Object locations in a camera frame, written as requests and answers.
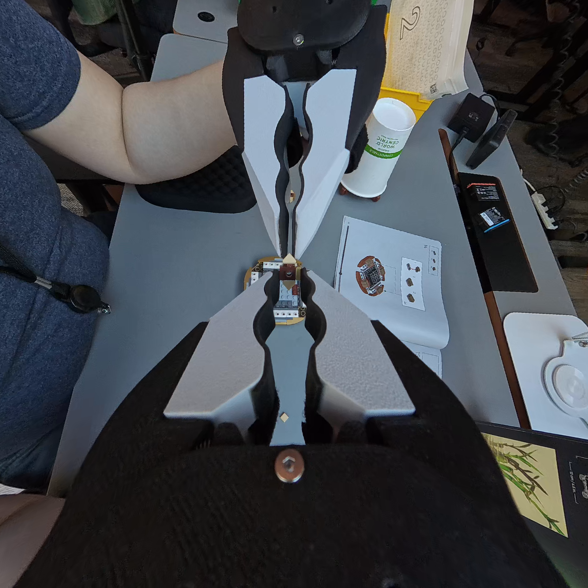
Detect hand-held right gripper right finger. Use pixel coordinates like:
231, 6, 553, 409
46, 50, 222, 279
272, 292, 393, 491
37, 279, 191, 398
299, 269, 416, 445

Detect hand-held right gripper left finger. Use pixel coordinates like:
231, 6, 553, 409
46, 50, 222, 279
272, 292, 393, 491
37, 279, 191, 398
164, 270, 283, 445

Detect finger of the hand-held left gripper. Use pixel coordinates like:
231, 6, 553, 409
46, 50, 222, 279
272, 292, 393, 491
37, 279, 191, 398
293, 69, 358, 257
243, 76, 294, 257

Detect small brown tan lego piece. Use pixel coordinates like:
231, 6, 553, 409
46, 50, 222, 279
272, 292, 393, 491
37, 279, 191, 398
278, 252, 302, 291

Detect person's left forearm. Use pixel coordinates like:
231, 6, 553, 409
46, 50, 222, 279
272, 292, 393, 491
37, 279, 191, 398
23, 50, 240, 185

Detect lego instruction booklet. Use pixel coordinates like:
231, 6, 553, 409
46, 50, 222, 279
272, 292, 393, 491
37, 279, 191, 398
334, 215, 450, 378

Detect round lego base model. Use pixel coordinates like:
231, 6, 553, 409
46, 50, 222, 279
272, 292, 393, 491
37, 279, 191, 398
245, 256, 308, 328

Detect black bamboo lego box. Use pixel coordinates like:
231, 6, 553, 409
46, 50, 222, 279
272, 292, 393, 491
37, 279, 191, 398
477, 422, 588, 588

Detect white paper cup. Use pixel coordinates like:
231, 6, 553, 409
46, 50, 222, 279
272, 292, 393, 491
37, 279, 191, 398
342, 97, 417, 198

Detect stacked yellow plastic bins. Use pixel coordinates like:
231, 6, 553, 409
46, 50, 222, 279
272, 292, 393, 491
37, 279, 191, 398
378, 86, 433, 124

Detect black wrist rest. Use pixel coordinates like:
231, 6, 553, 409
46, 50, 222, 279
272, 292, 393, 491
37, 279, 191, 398
137, 146, 258, 215

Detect white perforated sheet stack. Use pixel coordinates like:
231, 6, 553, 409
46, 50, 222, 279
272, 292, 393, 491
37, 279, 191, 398
385, 0, 475, 101

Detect black power adapter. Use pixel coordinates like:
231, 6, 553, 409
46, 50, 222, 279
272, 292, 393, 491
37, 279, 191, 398
448, 93, 498, 135

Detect black power bank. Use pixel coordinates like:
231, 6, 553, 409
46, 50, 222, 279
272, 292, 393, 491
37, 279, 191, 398
465, 109, 518, 171

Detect black flat labelled device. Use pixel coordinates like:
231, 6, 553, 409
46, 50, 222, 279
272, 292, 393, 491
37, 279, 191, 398
457, 171, 539, 293

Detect person's blue shirt torso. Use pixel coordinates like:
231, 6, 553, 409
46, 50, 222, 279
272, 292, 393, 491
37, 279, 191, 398
0, 0, 111, 488

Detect white power strip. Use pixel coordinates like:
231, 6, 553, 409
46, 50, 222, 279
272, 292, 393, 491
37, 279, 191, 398
530, 190, 560, 230

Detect black badge reel lanyard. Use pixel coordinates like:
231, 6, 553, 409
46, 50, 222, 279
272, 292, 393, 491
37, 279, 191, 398
0, 246, 112, 316

